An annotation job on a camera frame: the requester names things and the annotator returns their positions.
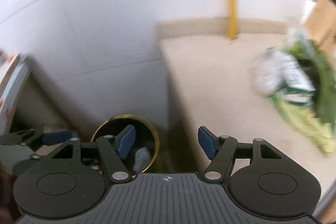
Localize pale cabbage leaf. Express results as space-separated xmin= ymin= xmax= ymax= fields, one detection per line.
xmin=269 ymin=95 xmax=335 ymax=155

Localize green white milk carton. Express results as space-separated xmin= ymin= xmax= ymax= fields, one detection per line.
xmin=252 ymin=48 xmax=315 ymax=105

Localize large dark green leaf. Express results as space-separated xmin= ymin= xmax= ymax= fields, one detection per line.
xmin=289 ymin=40 xmax=335 ymax=124

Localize white foam net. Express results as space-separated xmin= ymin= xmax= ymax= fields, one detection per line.
xmin=133 ymin=147 xmax=152 ymax=173

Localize gold rimmed trash bin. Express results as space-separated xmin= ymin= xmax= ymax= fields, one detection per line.
xmin=91 ymin=114 xmax=159 ymax=176

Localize wooden knife block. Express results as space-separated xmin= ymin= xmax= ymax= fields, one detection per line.
xmin=305 ymin=0 xmax=335 ymax=58

